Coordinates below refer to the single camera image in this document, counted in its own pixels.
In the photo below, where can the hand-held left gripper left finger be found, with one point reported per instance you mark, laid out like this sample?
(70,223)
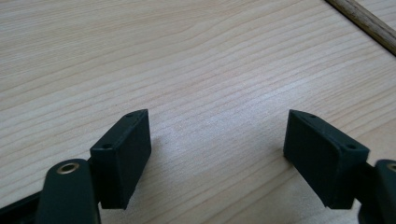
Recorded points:
(123,158)

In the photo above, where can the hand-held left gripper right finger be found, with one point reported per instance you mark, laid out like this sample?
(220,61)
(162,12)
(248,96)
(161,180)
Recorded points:
(323,161)

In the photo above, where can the brown wooden chopstick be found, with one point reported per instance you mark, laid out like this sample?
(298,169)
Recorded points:
(367,20)

